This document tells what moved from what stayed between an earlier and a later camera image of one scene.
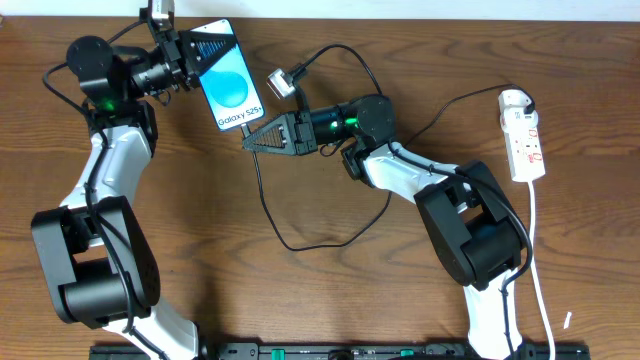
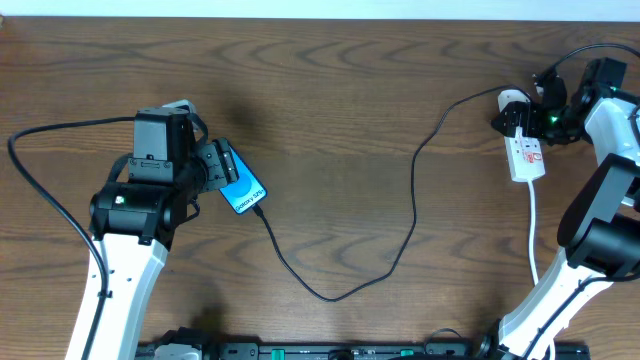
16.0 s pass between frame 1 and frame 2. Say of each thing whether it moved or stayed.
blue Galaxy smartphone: moved
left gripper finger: moved
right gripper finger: moved
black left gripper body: moved
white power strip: stayed
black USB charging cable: moved
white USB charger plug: stayed
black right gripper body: moved
